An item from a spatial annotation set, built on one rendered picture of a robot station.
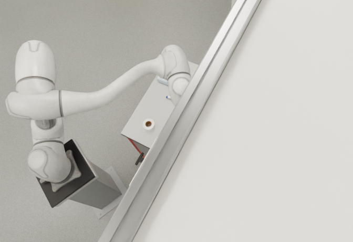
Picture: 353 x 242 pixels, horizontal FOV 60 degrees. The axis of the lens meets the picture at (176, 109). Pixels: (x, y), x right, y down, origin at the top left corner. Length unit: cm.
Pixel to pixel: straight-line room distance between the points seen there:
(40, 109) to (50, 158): 54
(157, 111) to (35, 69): 88
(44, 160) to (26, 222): 126
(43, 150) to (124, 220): 123
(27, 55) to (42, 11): 256
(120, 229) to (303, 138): 31
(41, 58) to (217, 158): 89
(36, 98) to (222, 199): 84
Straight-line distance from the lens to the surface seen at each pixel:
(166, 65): 127
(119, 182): 258
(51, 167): 168
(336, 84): 59
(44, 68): 123
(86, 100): 117
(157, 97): 191
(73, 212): 269
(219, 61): 55
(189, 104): 51
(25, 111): 118
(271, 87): 56
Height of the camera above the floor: 245
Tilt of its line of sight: 66 degrees down
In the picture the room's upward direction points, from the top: 15 degrees counter-clockwise
